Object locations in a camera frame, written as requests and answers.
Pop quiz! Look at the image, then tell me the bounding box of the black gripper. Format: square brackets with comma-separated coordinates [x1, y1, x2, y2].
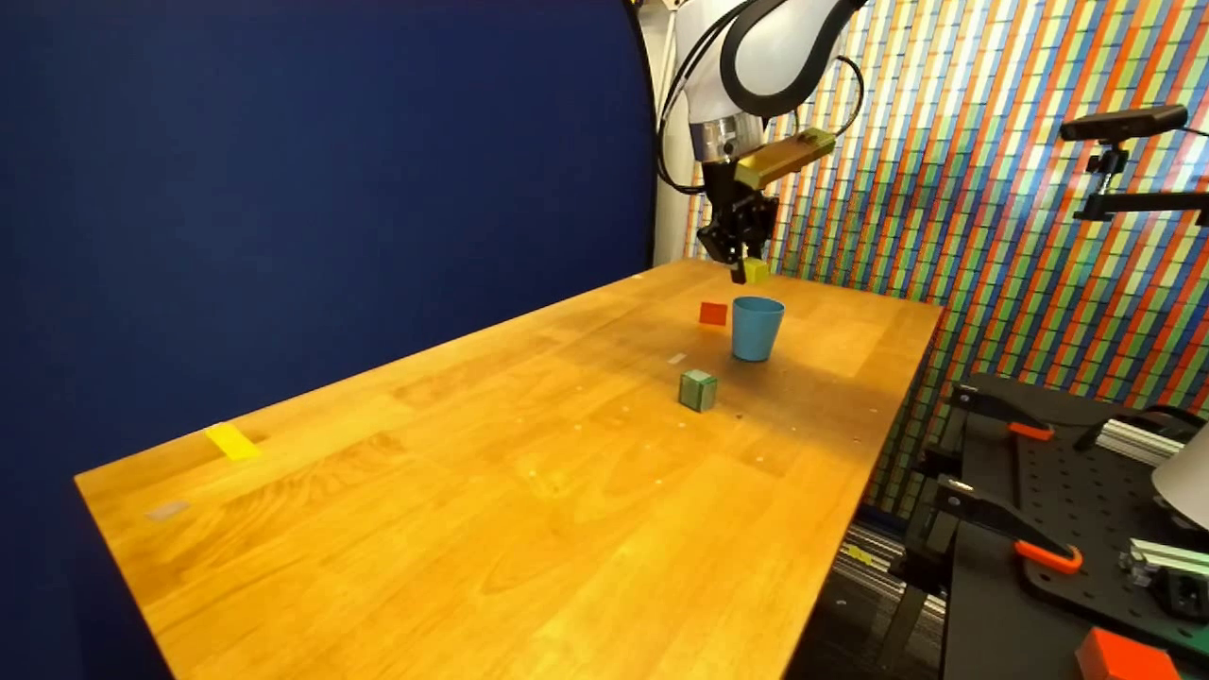
[695, 160, 778, 288]

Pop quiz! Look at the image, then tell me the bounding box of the blue plastic cup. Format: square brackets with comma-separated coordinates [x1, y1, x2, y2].
[731, 296, 789, 367]

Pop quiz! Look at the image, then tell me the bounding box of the green block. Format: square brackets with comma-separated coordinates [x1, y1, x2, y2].
[675, 367, 723, 415]

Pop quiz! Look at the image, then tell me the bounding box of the colourful patterned panel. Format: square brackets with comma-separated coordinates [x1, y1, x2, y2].
[684, 0, 1209, 522]

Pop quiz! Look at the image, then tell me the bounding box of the black perforated work board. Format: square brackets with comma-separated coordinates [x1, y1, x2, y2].
[932, 369, 1209, 680]

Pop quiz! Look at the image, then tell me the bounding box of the aluminium profile bar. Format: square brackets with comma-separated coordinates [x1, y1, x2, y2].
[1092, 410, 1192, 472]
[1121, 537, 1209, 623]

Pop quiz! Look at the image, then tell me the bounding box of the blue fabric backdrop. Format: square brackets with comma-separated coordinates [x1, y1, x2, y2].
[0, 0, 668, 680]

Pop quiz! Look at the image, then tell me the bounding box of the white cone shade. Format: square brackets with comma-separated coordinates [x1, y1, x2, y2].
[1147, 418, 1209, 537]

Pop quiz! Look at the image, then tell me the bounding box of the yellow tape strip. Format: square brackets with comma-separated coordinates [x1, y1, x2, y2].
[200, 424, 270, 464]

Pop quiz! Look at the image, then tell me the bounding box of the red box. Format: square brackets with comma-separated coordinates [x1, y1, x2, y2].
[1074, 623, 1187, 680]

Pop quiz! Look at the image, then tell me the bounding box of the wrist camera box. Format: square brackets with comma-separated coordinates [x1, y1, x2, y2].
[734, 123, 838, 191]

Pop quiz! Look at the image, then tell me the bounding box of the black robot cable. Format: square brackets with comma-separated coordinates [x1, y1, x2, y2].
[650, 0, 873, 201]

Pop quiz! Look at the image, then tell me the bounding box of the black clamp orange handle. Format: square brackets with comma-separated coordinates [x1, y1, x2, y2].
[927, 472, 1088, 580]
[950, 380, 1061, 449]

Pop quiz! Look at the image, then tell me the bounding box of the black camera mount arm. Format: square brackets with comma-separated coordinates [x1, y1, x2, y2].
[1071, 139, 1209, 229]

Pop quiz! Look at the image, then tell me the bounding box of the black camera on stand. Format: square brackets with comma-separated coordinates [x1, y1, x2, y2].
[1059, 100, 1194, 148]

